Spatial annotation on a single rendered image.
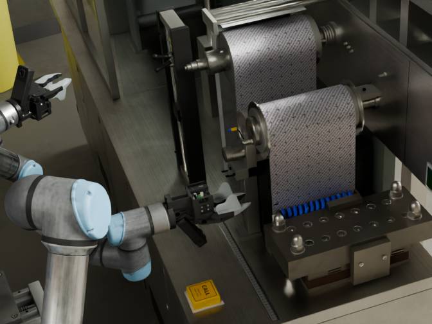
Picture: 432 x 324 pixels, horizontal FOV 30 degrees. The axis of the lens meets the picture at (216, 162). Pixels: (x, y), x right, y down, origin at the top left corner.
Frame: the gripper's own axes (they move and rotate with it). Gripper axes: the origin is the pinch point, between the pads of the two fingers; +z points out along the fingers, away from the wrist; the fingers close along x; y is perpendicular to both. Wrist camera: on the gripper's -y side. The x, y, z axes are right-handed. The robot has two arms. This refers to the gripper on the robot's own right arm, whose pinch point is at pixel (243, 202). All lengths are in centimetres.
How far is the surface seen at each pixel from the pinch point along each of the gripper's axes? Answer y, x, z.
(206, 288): -16.7, -8.9, -14.6
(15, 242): -106, 157, -65
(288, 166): 7.2, -0.1, 12.7
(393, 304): -24.9, -25.1, 29.5
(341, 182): -2.2, 0.1, 27.5
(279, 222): -3.3, -7.9, 6.7
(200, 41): 10, 79, 14
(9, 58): -82, 314, -46
